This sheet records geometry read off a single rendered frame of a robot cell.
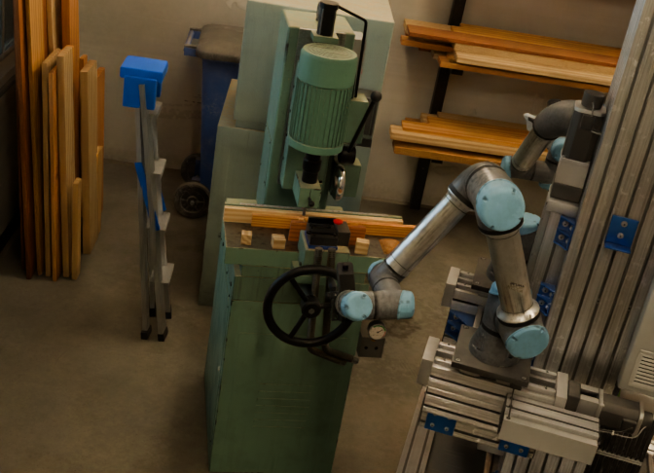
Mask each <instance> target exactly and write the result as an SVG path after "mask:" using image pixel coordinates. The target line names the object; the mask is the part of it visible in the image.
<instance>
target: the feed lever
mask: <svg viewBox="0 0 654 473"><path fill-rule="evenodd" d="M370 97H371V100H372V101H371V103H370V105H369V107H368V109H367V111H366V113H365V115H364V117H363V119H362V121H361V123H360V125H359V127H358V129H357V131H356V133H355V134H354V136H353V138H352V140H351V142H350V144H349V146H345V145H344V146H343V150H342V151H341V153H339V154H338V161H339V163H341V164H354V162H355V157H356V149H355V147H354V144H355V142H356V140H357V138H358V136H359V134H360V132H361V130H362V128H363V127H364V125H365V123H366V121H367V119H368V117H369V115H370V113H371V111H372V109H373V107H374V105H375V103H376V102H379V101H381V100H382V94H381V93H380V92H379V91H373V92H372V93H371V96H370Z"/></svg>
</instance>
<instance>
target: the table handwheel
mask: <svg viewBox="0 0 654 473"><path fill-rule="evenodd" d="M313 273H315V274H323V275H327V276H329V277H333V278H334V279H335V280H337V271H336V270H335V269H333V268H330V267H327V266H322V265H304V266H300V267H297V268H294V269H292V270H289V271H288V272H286V273H284V274H282V275H281V276H280V277H278V278H277V279H276V280H275V281H274V282H273V283H272V285H271V286H270V288H269V289H268V291H267V293H266V296H265V299H264V303H263V316H264V319H265V322H266V324H267V326H268V328H269V330H270V331H271V332H272V333H273V334H274V335H275V336H276V337H277V338H278V339H280V340H281V341H283V342H284V343H287V344H289V345H291V346H298V347H315V346H323V345H326V344H329V343H331V342H333V341H335V340H336V339H337V338H338V337H340V336H341V335H342V334H343V333H344V332H345V331H346V330H347V329H348V328H349V326H350V325H351V323H352V322H342V323H341V324H340V325H339V326H338V327H337V328H336V329H334V330H333V331H331V332H330V333H328V334H326V335H323V336H320V337H317V338H310V339H303V338H297V337H294V336H295V335H296V333H297V332H298V330H299V328H300V327H301V326H302V324H303V323H304V321H305V320H306V319H307V318H316V317H317V316H318V315H319V314H320V313H321V310H322V309H331V308H332V303H326V304H320V303H319V300H318V298H317V297H315V296H313V294H312V292H311V284H300V286H299V284H298V283H297V281H296V279H295V277H298V276H301V275H305V274H313ZM288 281H290V282H291V284H292V285H293V287H294V288H295V289H296V291H297V292H298V294H299V295H300V297H301V298H302V300H301V302H300V307H301V311H302V315H301V317H300V319H299V320H298V322H297V323H296V325H295V326H294V328H293V329H292V331H291V332H290V334H287V333H285V332H284V331H282V330H281V329H280V328H279V327H278V326H277V324H276V323H275V321H274V319H273V312H272V307H273V299H274V297H275V295H276V293H277V292H278V290H279V289H280V288H281V287H282V286H283V285H284V284H285V283H287V282H288Z"/></svg>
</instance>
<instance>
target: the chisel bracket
mask: <svg viewBox="0 0 654 473"><path fill-rule="evenodd" d="M302 174H303V172H302V171H300V170H296V171H295V176H294V183H293V192H294V196H295V200H296V204H297V206H298V207H306V208H318V206H319V203H320V195H321V188H320V185H319V182H318V179H317V183H315V184H308V183H305V182H303V181H302ZM308 198H311V200H312V201H314V207H310V206H309V200H308Z"/></svg>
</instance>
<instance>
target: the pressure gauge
mask: <svg viewBox="0 0 654 473"><path fill-rule="evenodd" d="M367 331H368V335H369V337H370V338H371V340H372V341H373V342H374V341H378V340H381V339H383V338H384V337H385V336H386V334H387V329H386V327H385V324H384V323H383V322H382V321H381V320H374V321H372V322H370V323H369V325H368V327H367ZM377 332H378V333H377Z"/></svg>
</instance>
